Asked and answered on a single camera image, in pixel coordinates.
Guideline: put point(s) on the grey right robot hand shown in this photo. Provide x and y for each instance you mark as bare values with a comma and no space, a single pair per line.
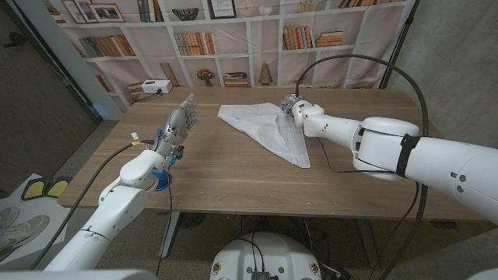
288,106

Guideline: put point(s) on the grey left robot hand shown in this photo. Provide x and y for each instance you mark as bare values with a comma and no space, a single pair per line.
177,124

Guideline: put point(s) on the white cloth napkin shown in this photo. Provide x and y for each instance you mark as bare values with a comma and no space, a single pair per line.
264,124

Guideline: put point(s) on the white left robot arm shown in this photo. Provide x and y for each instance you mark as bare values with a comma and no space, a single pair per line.
120,206

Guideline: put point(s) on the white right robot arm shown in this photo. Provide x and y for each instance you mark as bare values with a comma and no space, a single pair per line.
389,144

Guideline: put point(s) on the white power strip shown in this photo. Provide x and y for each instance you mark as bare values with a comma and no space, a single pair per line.
156,86

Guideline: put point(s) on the blue round cap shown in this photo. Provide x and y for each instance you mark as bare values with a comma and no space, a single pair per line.
165,183

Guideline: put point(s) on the printed bookshelf backdrop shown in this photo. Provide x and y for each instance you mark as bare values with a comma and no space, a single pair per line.
334,39

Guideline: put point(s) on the white table leg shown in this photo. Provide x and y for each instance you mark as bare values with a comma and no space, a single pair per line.
175,223

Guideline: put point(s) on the black backdrop stand pole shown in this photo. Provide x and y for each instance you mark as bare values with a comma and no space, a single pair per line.
400,43

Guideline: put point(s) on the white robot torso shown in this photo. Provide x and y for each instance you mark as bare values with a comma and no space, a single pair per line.
272,253

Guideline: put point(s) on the grey table leg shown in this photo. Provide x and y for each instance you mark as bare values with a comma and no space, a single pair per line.
369,245

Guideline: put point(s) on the white shoe print floor mat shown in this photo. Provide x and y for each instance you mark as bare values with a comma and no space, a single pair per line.
27,233

